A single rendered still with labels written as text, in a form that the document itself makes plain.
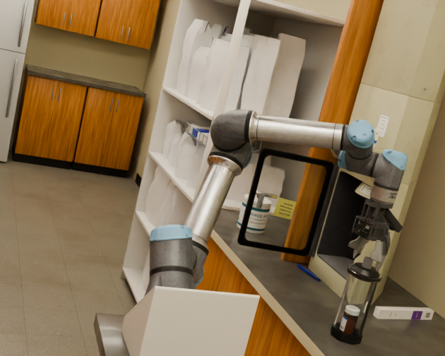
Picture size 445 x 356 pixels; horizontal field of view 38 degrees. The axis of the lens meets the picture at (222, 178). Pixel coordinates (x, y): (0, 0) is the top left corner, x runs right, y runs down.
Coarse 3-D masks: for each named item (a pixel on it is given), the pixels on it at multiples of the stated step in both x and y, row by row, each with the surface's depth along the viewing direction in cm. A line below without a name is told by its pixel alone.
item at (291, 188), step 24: (264, 168) 248; (288, 168) 249; (312, 168) 251; (264, 192) 250; (288, 192) 252; (312, 192) 254; (264, 216) 253; (288, 216) 254; (312, 216) 256; (264, 240) 255; (288, 240) 257
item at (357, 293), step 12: (348, 276) 200; (348, 288) 199; (360, 288) 196; (372, 288) 197; (348, 300) 199; (360, 300) 197; (348, 312) 199; (360, 312) 198; (336, 324) 202; (348, 324) 199; (360, 324) 199
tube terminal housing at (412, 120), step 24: (360, 96) 246; (384, 96) 231; (408, 96) 218; (408, 120) 221; (432, 120) 232; (384, 144) 227; (408, 144) 224; (408, 168) 226; (408, 192) 234; (312, 264) 260; (384, 264) 235; (336, 288) 241
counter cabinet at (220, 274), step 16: (208, 240) 295; (208, 256) 292; (224, 256) 276; (208, 272) 290; (224, 272) 273; (240, 272) 258; (208, 288) 287; (224, 288) 271; (240, 288) 256; (256, 320) 239; (272, 320) 227; (256, 336) 237; (272, 336) 226; (288, 336) 215; (256, 352) 235; (272, 352) 224; (288, 352) 214; (304, 352) 204
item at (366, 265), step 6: (366, 258) 198; (354, 264) 200; (360, 264) 201; (366, 264) 198; (354, 270) 198; (360, 270) 197; (366, 270) 196; (372, 270) 198; (372, 276) 196; (378, 276) 197
